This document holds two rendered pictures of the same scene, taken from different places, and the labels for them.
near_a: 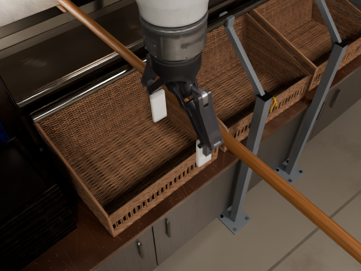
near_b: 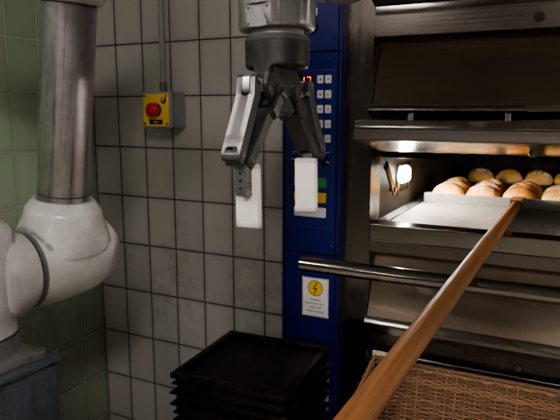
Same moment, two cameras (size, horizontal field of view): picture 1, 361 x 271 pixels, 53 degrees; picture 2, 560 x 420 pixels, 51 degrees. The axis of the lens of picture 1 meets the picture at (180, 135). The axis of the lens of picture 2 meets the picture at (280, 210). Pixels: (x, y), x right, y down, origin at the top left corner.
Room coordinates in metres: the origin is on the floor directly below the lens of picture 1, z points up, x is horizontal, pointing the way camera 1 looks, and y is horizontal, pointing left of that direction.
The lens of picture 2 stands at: (0.16, -0.64, 1.46)
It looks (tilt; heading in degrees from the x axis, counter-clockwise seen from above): 10 degrees down; 68
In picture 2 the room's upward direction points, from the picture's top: straight up
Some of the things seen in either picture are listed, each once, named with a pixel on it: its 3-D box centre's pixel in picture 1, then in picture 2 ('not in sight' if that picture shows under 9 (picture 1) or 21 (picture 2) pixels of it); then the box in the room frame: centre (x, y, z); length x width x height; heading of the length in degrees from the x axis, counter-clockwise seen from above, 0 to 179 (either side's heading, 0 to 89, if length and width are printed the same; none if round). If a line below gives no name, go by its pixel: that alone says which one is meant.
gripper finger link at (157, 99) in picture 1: (158, 106); (306, 185); (0.48, 0.04, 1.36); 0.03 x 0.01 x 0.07; 127
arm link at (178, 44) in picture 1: (174, 28); (277, 11); (0.43, 0.01, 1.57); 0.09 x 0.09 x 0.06
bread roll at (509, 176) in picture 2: not in sight; (508, 176); (1.86, 1.12, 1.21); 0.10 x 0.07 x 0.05; 127
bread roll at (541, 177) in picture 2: not in sight; (538, 177); (1.92, 1.04, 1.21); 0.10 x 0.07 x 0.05; 128
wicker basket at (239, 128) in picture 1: (234, 75); not in sight; (1.32, -0.26, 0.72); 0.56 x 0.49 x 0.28; 129
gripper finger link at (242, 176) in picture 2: (211, 147); (238, 173); (0.36, -0.05, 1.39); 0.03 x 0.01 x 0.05; 37
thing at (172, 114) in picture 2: not in sight; (163, 109); (0.50, 1.04, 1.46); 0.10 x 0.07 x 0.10; 130
